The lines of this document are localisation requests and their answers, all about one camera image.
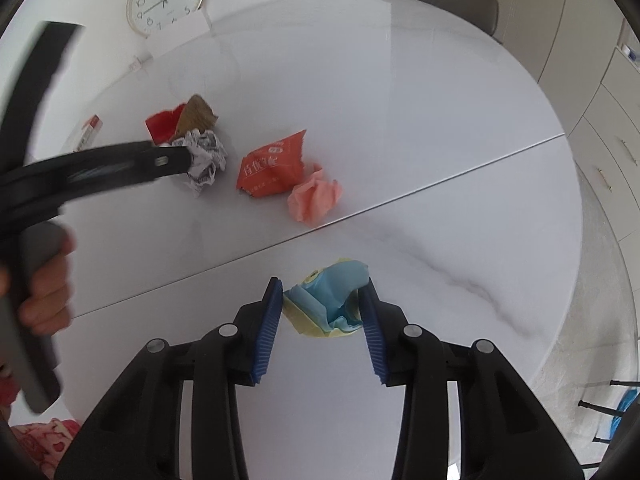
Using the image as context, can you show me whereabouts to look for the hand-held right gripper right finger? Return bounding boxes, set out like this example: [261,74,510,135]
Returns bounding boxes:
[357,280,586,480]

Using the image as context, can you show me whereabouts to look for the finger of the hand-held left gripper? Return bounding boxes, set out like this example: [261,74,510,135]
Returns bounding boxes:
[60,140,194,208]

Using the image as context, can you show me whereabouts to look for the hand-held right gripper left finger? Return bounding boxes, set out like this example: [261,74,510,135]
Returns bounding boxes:
[54,276,284,480]

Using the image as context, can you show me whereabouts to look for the newspaper ball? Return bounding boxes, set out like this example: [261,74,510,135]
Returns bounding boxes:
[170,129,228,198]

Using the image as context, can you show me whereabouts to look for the yellow and blue paper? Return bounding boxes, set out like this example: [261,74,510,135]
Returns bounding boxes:
[282,258,371,339]

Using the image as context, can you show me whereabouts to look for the person's left hand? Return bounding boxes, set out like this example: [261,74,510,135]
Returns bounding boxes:
[19,240,77,335]

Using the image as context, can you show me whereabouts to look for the red crumpled wrapper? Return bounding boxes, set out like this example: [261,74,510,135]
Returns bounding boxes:
[145,103,188,147]

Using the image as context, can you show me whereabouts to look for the red and white small box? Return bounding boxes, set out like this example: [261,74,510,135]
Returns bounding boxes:
[75,116,103,153]

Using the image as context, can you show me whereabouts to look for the brown paper wrapper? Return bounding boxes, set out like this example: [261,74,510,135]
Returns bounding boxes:
[174,93,220,133]

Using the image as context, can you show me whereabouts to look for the orange snack packet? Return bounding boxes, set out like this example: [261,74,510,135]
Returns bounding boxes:
[236,129,307,198]

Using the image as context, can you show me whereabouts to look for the white paper card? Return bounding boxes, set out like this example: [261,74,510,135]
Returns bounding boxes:
[148,10,211,57]

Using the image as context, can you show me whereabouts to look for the pink crumpled paper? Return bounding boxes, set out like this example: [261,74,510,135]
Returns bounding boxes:
[287,162,344,226]

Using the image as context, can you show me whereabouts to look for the black metal rack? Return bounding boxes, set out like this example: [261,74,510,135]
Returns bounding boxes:
[577,380,640,466]

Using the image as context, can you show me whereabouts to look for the person's red floral clothing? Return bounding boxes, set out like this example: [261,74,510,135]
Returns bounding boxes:
[0,360,83,480]

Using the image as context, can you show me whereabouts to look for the blue plastic item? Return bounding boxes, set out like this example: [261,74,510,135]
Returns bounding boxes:
[607,387,638,441]

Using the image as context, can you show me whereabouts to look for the beige drawer cabinet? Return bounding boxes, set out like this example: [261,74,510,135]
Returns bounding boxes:
[537,15,640,246]

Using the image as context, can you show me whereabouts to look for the white gold-rimmed wall clock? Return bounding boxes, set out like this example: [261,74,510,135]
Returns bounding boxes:
[126,0,206,38]

